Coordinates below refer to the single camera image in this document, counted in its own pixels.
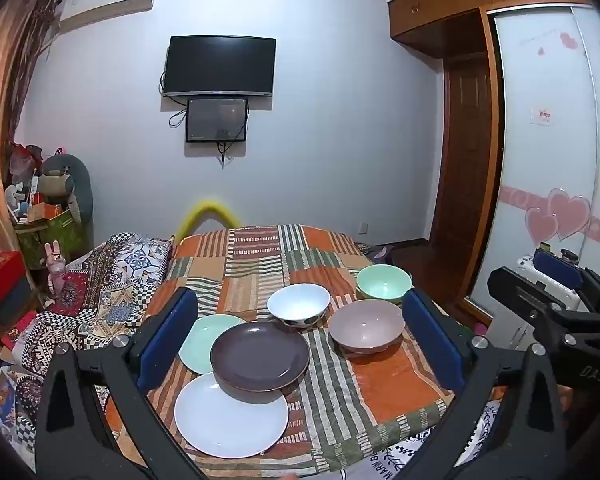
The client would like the red box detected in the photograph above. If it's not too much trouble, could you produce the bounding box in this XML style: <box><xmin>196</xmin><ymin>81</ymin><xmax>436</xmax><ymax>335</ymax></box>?
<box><xmin>0</xmin><ymin>251</ymin><xmax>28</xmax><ymax>306</ymax></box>

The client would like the white plate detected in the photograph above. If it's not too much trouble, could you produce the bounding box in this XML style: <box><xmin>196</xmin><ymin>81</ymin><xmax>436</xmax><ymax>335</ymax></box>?
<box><xmin>174</xmin><ymin>372</ymin><xmax>290</xmax><ymax>458</ymax></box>

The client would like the orange curtain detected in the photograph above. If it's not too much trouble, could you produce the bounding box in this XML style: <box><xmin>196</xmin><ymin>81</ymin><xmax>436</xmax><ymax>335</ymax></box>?
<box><xmin>0</xmin><ymin>0</ymin><xmax>61</xmax><ymax>271</ymax></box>

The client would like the patterned bed blanket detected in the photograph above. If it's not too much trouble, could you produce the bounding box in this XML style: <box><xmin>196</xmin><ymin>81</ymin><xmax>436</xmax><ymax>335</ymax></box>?
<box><xmin>10</xmin><ymin>232</ymin><xmax>173</xmax><ymax>461</ymax></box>

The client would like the white spotted bowl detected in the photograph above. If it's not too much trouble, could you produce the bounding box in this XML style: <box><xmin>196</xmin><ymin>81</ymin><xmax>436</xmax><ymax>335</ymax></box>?
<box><xmin>267</xmin><ymin>283</ymin><xmax>331</xmax><ymax>330</ymax></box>

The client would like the brown wooden door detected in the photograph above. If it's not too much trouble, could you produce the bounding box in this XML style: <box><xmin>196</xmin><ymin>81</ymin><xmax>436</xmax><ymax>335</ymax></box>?
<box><xmin>430</xmin><ymin>57</ymin><xmax>496</xmax><ymax>306</ymax></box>

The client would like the white navy-print cloth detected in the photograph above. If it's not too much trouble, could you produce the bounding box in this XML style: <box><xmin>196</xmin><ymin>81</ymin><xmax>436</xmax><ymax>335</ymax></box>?
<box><xmin>367</xmin><ymin>400</ymin><xmax>508</xmax><ymax>480</ymax></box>

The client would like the wooden overhead cabinet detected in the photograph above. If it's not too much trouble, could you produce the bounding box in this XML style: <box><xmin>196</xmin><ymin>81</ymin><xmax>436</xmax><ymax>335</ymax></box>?
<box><xmin>387</xmin><ymin>0</ymin><xmax>588</xmax><ymax>51</ymax></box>

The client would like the pink rabbit toy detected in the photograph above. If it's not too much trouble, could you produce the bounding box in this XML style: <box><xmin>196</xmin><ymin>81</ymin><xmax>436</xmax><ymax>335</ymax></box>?
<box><xmin>43</xmin><ymin>241</ymin><xmax>67</xmax><ymax>306</ymax></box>

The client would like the mint green bowl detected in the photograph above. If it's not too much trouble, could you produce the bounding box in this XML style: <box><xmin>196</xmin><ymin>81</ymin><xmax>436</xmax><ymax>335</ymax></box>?
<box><xmin>356</xmin><ymin>264</ymin><xmax>413</xmax><ymax>306</ymax></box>

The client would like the pink bowl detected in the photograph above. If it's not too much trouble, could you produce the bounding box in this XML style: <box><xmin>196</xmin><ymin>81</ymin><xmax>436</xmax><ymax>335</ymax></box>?
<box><xmin>328</xmin><ymin>300</ymin><xmax>407</xmax><ymax>356</ymax></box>

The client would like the white air conditioner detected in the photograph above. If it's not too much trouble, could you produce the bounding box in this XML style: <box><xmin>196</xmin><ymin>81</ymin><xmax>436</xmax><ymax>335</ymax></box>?
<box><xmin>57</xmin><ymin>0</ymin><xmax>160</xmax><ymax>35</ymax></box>

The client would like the black wall television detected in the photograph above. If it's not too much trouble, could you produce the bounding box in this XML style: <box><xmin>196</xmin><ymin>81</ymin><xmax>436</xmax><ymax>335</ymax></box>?
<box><xmin>162</xmin><ymin>35</ymin><xmax>277</xmax><ymax>97</ymax></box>

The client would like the small black monitor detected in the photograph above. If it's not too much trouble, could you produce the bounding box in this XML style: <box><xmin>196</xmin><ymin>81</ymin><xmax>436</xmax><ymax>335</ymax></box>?
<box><xmin>185</xmin><ymin>96</ymin><xmax>249</xmax><ymax>143</ymax></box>

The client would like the white heart-print wardrobe door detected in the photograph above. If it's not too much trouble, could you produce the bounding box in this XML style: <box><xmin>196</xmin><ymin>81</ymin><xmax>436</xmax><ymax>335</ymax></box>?
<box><xmin>467</xmin><ymin>5</ymin><xmax>600</xmax><ymax>321</ymax></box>

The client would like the white suitcase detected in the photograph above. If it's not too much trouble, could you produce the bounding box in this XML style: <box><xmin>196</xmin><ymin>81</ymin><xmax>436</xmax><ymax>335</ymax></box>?
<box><xmin>510</xmin><ymin>247</ymin><xmax>600</xmax><ymax>351</ymax></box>

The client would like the striped patchwork tablecloth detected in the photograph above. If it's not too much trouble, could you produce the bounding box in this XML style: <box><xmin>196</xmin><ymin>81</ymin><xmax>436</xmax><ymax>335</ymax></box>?
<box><xmin>102</xmin><ymin>224</ymin><xmax>461</xmax><ymax>476</ymax></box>

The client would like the dark brown plate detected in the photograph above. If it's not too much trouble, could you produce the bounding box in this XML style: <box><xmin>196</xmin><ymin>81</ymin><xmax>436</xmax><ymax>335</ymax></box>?
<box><xmin>210</xmin><ymin>321</ymin><xmax>311</xmax><ymax>405</ymax></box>

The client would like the green cardboard box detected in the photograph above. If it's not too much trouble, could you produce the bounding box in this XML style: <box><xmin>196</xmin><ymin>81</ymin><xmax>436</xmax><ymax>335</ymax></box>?
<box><xmin>15</xmin><ymin>207</ymin><xmax>88</xmax><ymax>266</ymax></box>

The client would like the yellow foam tube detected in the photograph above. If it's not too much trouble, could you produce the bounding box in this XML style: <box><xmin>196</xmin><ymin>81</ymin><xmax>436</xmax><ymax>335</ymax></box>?
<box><xmin>174</xmin><ymin>199</ymin><xmax>241</xmax><ymax>241</ymax></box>

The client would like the mint green plate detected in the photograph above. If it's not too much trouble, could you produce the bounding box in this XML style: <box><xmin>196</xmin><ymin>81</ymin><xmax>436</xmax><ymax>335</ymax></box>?
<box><xmin>178</xmin><ymin>314</ymin><xmax>248</xmax><ymax>375</ymax></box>

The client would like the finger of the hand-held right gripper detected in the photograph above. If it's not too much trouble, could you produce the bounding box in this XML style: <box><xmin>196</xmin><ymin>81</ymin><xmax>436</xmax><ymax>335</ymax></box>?
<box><xmin>533</xmin><ymin>248</ymin><xmax>600</xmax><ymax>312</ymax></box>
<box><xmin>487</xmin><ymin>266</ymin><xmax>600</xmax><ymax>347</ymax></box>

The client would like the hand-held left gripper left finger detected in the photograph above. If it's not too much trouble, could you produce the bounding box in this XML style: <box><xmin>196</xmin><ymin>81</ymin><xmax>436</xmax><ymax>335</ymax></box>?
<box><xmin>34</xmin><ymin>287</ymin><xmax>206</xmax><ymax>480</ymax></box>

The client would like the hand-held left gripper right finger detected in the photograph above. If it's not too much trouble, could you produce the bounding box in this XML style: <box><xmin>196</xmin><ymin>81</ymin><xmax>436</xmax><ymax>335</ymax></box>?
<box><xmin>395</xmin><ymin>288</ymin><xmax>568</xmax><ymax>480</ymax></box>

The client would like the grey plush toy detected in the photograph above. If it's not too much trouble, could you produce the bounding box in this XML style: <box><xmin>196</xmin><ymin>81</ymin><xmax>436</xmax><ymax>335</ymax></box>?
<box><xmin>37</xmin><ymin>154</ymin><xmax>93</xmax><ymax>226</ymax></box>

